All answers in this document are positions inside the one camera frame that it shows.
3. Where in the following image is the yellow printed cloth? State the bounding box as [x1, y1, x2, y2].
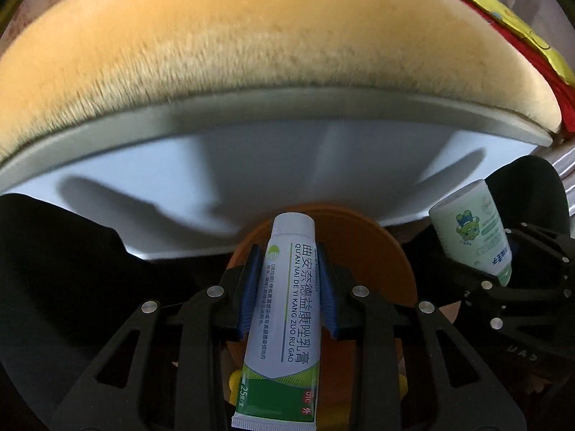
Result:
[457, 0, 575, 79]

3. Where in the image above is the white bottle with green print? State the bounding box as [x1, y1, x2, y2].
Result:
[428, 179, 514, 288]

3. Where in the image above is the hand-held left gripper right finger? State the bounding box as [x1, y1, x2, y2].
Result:
[314, 242, 517, 431]

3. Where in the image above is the red cloth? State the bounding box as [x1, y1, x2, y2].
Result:
[427, 0, 575, 134]

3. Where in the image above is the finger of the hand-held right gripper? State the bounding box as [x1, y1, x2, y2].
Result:
[442, 256, 575, 369]
[504, 221, 575, 279]

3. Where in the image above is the white bed frame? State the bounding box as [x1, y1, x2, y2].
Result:
[0, 94, 554, 261]

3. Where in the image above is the white green ointment tube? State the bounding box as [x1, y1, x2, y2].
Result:
[231, 212, 321, 431]

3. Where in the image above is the dark cloth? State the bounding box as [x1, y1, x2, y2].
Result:
[0, 192, 234, 431]

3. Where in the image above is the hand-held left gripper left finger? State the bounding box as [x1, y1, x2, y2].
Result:
[53, 243, 262, 431]

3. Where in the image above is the beige floral plush blanket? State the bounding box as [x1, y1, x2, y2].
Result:
[0, 0, 564, 162]

